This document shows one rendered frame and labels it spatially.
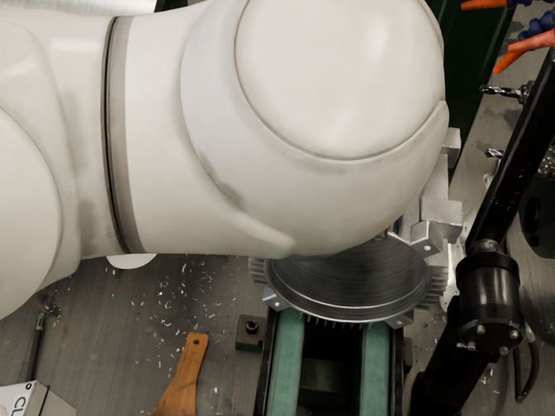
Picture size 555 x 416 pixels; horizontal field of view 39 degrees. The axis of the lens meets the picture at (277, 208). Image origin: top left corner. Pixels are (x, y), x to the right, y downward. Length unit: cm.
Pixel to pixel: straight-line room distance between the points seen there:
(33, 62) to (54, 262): 7
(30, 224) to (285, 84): 10
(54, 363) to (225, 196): 68
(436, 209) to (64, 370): 46
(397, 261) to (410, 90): 58
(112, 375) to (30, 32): 66
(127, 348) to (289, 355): 22
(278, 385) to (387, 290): 15
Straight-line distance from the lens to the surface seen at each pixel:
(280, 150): 24
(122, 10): 78
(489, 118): 127
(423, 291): 76
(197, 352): 93
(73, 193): 29
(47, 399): 62
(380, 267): 84
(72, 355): 95
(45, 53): 31
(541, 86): 66
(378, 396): 80
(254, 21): 25
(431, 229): 70
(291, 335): 82
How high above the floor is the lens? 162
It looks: 50 degrees down
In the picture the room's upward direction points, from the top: 7 degrees clockwise
